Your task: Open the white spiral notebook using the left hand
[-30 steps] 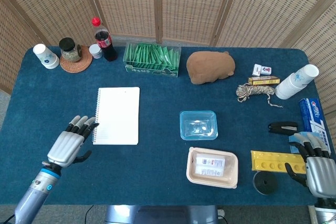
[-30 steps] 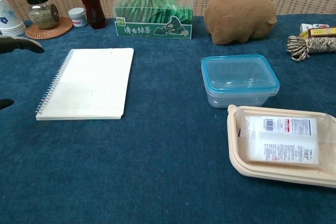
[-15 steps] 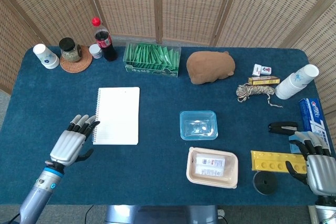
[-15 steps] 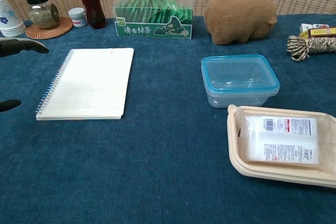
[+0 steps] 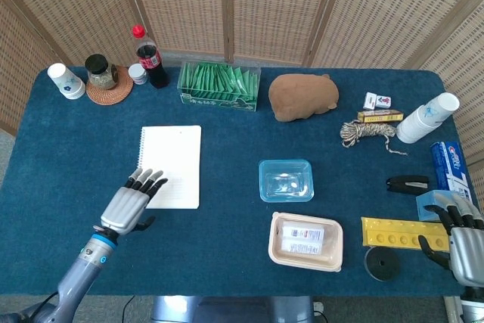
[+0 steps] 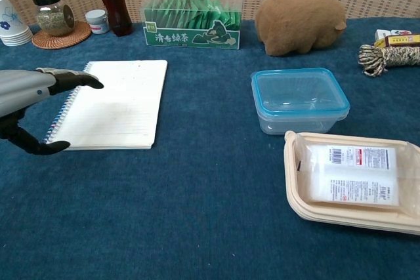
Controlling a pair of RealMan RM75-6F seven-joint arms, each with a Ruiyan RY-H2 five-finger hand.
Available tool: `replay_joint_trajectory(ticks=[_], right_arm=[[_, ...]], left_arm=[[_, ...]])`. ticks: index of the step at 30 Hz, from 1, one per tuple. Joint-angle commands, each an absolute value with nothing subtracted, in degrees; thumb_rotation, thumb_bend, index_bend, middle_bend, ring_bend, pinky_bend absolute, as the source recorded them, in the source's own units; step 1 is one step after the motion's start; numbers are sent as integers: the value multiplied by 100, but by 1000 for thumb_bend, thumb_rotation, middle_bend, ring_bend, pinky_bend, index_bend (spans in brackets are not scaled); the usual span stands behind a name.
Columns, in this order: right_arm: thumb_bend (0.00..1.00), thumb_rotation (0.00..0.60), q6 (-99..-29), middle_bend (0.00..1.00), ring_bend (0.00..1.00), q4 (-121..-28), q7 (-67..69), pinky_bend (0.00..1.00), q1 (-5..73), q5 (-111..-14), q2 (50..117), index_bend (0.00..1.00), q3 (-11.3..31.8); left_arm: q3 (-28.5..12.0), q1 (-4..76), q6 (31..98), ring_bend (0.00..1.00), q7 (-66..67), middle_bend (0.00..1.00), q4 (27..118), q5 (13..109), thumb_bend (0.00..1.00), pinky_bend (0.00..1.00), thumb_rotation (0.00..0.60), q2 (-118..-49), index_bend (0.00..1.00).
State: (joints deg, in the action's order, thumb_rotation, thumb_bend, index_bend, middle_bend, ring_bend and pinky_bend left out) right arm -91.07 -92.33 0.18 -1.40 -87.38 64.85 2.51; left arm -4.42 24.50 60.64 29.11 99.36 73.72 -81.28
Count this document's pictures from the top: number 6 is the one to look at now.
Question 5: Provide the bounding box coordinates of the round woven rattan coaster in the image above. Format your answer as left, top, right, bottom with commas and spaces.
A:
31, 20, 93, 50

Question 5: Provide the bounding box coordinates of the white spiral notebook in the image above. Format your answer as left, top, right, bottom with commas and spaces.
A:
43, 60, 168, 150

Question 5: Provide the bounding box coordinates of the cola bottle red cap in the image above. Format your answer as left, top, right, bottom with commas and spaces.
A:
92, 0, 134, 37

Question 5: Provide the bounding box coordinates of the beige food tray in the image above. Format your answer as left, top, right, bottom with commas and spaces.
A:
283, 130, 420, 235

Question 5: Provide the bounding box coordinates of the clear container blue lid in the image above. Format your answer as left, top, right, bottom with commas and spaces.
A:
251, 68, 351, 136

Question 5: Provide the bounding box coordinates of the coiled speckled rope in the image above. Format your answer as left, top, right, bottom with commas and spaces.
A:
357, 43, 420, 77

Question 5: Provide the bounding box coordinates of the small white cream jar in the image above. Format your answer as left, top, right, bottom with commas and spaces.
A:
85, 9, 110, 35

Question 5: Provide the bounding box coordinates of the green tea bag box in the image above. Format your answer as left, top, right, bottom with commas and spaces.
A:
140, 0, 244, 50

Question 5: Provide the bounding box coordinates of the long yellow red box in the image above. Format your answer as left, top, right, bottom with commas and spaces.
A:
374, 33, 420, 48

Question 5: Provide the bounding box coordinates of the white labelled packet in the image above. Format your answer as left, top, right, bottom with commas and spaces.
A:
295, 138, 420, 212

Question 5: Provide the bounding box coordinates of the paper cup stack blue flower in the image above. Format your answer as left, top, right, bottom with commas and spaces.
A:
0, 0, 33, 47

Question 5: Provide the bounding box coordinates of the glass jar black lid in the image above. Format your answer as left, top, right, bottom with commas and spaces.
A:
30, 0, 75, 37

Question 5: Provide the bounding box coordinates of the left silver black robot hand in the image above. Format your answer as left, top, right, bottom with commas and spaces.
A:
0, 67, 105, 155

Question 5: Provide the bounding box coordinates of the blue table cloth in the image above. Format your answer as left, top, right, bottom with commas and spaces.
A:
0, 16, 420, 280

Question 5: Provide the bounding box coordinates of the brown plush capybara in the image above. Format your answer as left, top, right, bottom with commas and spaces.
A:
255, 0, 348, 56

